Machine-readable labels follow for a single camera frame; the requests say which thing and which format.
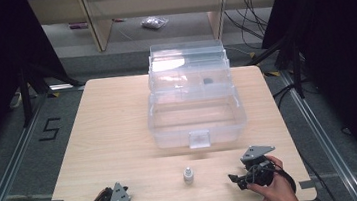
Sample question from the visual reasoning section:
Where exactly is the person's right hand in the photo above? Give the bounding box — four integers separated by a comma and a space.
243, 152, 303, 201

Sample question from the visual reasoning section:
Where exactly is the black metal stand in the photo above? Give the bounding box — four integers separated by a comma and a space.
15, 56, 90, 129
242, 31, 315, 105

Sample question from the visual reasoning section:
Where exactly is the bundle of black cables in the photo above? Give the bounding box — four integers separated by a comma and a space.
221, 0, 272, 45

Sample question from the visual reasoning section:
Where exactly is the clear plastic tiered storage box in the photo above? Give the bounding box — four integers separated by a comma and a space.
139, 36, 251, 155

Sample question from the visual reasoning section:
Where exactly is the clear plastic bag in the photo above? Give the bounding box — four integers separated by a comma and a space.
140, 14, 171, 32

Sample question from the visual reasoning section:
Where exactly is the light wooden shelf unit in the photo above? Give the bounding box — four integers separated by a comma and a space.
27, 0, 286, 60

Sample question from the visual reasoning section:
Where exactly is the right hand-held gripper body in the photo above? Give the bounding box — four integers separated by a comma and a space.
238, 143, 280, 190

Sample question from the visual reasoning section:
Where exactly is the purple item under shelf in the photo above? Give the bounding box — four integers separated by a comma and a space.
68, 21, 89, 31

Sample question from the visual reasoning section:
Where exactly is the small white bottle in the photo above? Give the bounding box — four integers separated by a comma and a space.
182, 166, 195, 185

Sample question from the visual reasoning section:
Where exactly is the black strap on right gripper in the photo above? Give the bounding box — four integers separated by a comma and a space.
263, 163, 299, 198

